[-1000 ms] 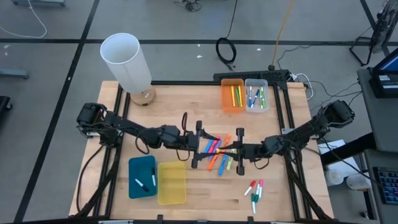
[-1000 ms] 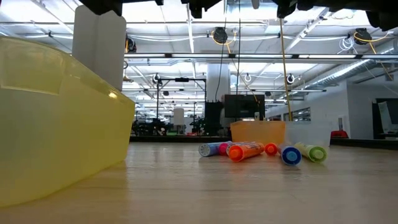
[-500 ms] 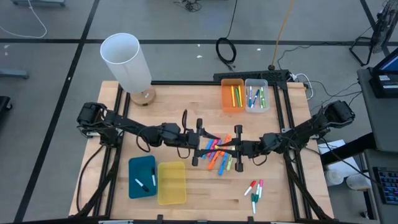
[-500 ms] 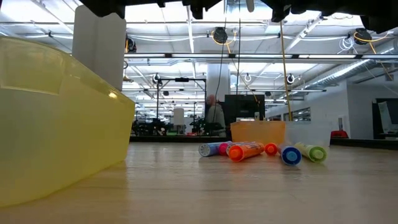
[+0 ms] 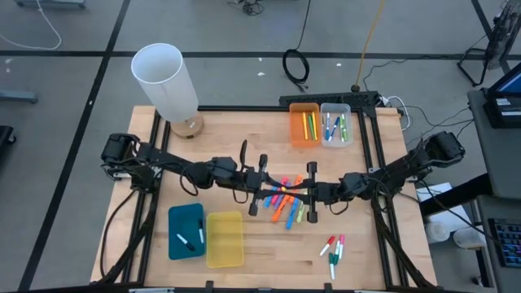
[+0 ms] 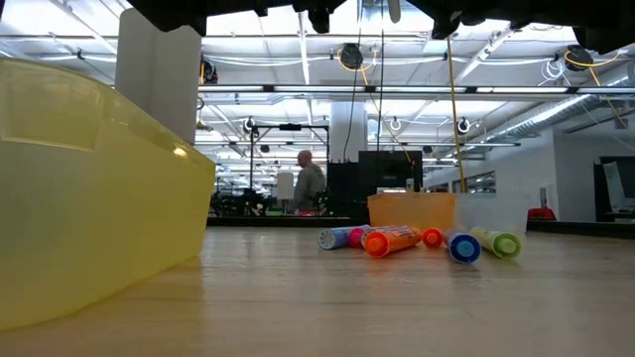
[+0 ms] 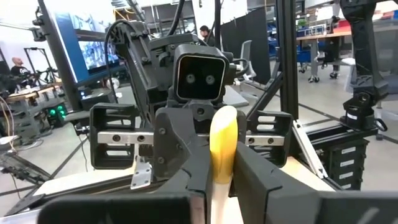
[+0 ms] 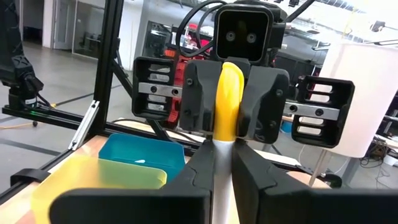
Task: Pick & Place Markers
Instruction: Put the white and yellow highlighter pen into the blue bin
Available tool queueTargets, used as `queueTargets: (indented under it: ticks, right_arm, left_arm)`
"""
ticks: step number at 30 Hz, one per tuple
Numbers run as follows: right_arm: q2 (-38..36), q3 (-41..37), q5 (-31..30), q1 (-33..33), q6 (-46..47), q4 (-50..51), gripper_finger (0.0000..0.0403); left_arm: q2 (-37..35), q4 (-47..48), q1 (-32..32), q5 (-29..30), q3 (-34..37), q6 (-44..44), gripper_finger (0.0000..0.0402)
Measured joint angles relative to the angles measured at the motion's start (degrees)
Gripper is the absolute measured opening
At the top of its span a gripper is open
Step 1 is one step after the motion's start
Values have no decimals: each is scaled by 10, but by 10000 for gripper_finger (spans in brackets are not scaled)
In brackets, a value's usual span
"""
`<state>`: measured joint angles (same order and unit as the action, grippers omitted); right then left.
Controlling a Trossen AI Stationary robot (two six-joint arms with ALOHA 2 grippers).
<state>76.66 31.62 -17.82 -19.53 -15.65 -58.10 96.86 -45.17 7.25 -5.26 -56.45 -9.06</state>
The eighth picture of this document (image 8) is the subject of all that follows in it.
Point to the red equipment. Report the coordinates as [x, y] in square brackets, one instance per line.
[203, 42]

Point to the black aluminium table frame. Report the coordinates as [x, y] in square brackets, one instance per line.
[109, 62]

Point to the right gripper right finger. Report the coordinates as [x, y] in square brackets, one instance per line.
[264, 199]

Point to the yellow plastic bin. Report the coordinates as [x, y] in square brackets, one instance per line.
[93, 177]

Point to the silver angle bracket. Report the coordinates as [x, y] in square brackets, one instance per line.
[84, 124]

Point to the white lamp with wooden base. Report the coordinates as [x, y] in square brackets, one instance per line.
[357, 99]

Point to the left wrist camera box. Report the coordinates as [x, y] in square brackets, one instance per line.
[242, 34]

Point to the teal plastic bin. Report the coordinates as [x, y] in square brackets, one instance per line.
[140, 152]

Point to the black table edge clamp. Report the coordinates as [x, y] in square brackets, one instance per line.
[28, 175]

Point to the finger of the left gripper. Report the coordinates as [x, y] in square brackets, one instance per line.
[264, 102]
[199, 96]

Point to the white marker yellow cap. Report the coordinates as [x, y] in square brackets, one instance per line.
[228, 99]

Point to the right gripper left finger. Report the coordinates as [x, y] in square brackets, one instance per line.
[192, 193]

